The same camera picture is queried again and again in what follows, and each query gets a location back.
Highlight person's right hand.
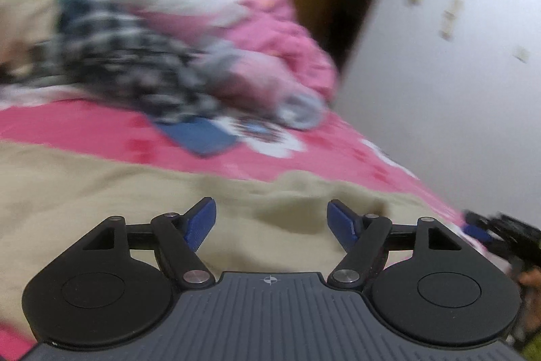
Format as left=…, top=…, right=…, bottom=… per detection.
left=519, top=267, right=541, bottom=291

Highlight blue denim garment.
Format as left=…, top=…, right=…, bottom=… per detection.
left=154, top=118, right=239, bottom=159

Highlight black and white plaid shirt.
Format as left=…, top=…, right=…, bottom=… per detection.
left=36, top=0, right=220, bottom=122

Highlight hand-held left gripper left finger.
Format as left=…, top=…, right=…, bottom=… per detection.
left=82, top=197, right=217, bottom=290

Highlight cream beige jacket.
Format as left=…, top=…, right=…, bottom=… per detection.
left=0, top=0, right=62, bottom=74

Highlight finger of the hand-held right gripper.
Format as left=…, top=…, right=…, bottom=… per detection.
left=463, top=210, right=499, bottom=243

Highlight pink and grey quilt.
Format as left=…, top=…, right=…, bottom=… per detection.
left=91, top=0, right=341, bottom=131

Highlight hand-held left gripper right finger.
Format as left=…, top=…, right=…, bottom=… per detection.
left=326, top=199, right=466, bottom=290

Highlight pink floral bed sheet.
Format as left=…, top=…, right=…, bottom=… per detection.
left=0, top=94, right=466, bottom=361

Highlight beige pants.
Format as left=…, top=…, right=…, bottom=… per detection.
left=0, top=141, right=478, bottom=328

